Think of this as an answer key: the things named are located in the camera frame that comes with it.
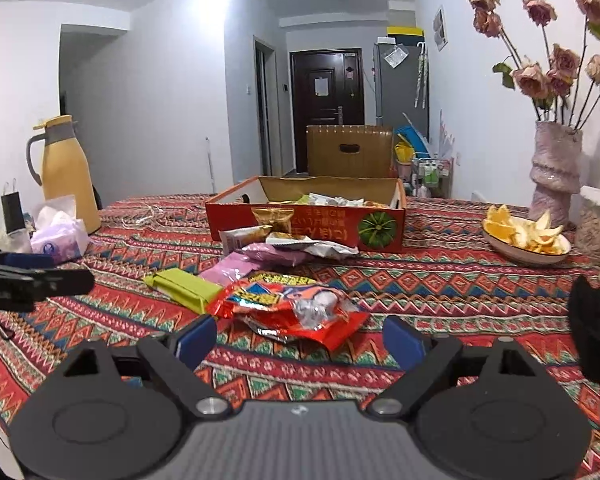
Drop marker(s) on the dried pink roses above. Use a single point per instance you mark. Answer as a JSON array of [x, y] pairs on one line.
[[535, 80]]

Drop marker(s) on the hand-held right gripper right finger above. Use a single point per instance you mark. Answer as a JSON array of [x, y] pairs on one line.
[[404, 342]]

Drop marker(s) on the white and orange snack packet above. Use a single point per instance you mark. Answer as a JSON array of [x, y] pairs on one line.
[[242, 237]]

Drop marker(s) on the wooden chair back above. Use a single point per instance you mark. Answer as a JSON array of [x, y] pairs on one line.
[[325, 152]]

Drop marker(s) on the grey fridge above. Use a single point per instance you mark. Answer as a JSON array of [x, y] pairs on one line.
[[397, 95]]

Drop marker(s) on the long green snack packet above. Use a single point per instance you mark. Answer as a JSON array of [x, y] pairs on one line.
[[187, 290]]

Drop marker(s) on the black paper bag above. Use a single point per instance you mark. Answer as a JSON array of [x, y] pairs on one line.
[[12, 207]]

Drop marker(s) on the white folded umbrella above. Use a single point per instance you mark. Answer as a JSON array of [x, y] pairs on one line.
[[421, 75]]

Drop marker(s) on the yellow bag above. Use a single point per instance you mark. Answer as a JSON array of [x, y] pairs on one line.
[[402, 152]]

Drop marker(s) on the pile of orange peels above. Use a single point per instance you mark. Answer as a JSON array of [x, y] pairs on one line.
[[522, 232]]

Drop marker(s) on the yellow box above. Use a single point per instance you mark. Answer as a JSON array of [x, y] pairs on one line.
[[405, 31]]

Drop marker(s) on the purple snack packet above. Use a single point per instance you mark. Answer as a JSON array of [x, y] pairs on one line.
[[275, 255]]

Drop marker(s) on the orange cardboard box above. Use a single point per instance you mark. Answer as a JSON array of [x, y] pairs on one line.
[[330, 227]]

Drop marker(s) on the pink snack packet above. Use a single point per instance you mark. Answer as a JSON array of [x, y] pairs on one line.
[[230, 270]]

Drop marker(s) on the wall picture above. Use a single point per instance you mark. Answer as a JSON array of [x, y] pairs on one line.
[[440, 28]]

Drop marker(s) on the dark brown door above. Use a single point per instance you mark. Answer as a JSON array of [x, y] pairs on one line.
[[325, 125]]

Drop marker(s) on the purple tissue pack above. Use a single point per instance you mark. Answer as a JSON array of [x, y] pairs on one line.
[[62, 242]]

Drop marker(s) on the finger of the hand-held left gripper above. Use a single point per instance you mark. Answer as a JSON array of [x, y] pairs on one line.
[[55, 282], [30, 260]]

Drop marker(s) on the blue plastic board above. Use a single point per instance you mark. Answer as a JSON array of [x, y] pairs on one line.
[[412, 137]]

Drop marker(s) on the yellow thermos jug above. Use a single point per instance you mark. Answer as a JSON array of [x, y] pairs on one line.
[[67, 175]]

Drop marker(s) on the clear jar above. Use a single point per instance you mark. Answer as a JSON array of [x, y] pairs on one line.
[[597, 225]]

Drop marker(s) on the white bowl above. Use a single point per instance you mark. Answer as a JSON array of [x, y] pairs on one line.
[[525, 257]]

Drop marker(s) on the clear plastic bag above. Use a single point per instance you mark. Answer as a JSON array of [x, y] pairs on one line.
[[395, 56]]

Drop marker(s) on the gold snack packet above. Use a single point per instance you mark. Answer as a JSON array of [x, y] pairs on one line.
[[272, 220]]

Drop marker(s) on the red snack packet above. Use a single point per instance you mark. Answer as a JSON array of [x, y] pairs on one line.
[[280, 305]]

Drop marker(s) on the pink textured vase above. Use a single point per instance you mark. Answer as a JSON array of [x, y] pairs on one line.
[[555, 175]]

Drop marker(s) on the white pole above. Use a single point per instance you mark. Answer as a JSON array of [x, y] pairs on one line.
[[211, 165]]

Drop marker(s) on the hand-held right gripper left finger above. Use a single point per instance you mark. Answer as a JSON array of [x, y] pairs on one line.
[[195, 340]]

